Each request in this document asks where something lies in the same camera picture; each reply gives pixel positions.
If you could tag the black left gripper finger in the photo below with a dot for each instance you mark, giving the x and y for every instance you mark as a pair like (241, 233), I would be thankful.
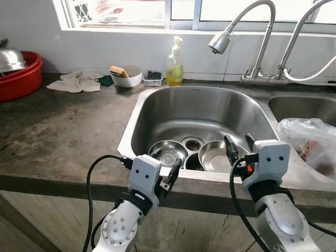
(175, 170)

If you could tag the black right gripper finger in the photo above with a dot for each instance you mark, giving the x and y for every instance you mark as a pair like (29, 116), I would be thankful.
(231, 148)
(250, 143)

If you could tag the wide shiny steel bowl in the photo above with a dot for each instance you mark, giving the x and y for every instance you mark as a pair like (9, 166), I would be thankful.
(212, 157)

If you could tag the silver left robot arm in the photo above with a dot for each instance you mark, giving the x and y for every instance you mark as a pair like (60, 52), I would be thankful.
(122, 226)

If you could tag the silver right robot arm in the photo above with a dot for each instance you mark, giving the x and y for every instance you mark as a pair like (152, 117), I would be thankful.
(281, 220)

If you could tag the small rimmed steel bowl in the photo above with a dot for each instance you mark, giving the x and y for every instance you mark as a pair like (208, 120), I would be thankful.
(167, 152)

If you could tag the dark small bowl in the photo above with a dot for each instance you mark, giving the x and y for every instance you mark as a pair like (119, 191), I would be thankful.
(193, 161)

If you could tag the steel sink drain strainer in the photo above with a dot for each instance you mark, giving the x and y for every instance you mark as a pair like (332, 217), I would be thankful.
(192, 144)

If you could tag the stainless steel double sink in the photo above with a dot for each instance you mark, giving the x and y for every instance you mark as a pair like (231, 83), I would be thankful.
(199, 110)

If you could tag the clear plastic bag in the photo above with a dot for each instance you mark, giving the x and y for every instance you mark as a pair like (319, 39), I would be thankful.
(307, 142)

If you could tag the small clear plastic container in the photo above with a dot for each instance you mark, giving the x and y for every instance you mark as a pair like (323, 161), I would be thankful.
(153, 79)

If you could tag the yellow dish soap pump bottle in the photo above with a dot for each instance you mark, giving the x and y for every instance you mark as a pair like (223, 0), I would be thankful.
(174, 71)

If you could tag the white ceramic bowl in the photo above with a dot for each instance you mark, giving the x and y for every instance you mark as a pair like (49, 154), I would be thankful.
(131, 79)

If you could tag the steel gooseneck faucet spray head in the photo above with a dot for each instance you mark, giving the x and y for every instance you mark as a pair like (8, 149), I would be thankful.
(265, 31)

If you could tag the green scouring pad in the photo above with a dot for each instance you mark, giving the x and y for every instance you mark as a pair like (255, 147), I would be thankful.
(106, 81)

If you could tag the yellow sponge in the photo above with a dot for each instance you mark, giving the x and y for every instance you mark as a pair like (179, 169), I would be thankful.
(118, 71)

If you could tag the plain steel gooseneck faucet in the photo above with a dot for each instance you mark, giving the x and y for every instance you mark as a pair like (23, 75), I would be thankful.
(294, 37)

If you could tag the beige crumpled cloth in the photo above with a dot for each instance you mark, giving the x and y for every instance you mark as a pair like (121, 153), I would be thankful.
(73, 83)

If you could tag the red plastic basin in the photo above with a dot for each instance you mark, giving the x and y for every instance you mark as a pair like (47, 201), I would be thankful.
(21, 84)

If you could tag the large upturned steel bowl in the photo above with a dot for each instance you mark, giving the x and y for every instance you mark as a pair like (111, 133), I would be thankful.
(10, 59)

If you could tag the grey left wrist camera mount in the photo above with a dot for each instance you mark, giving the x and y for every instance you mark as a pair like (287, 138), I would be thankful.
(144, 176)

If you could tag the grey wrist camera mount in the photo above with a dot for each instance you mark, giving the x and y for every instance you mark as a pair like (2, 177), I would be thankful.
(144, 176)
(273, 157)

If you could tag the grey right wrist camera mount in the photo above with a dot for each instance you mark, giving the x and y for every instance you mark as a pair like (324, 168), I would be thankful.
(273, 157)

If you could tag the white window frame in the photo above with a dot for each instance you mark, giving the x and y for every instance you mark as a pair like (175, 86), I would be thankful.
(194, 23)

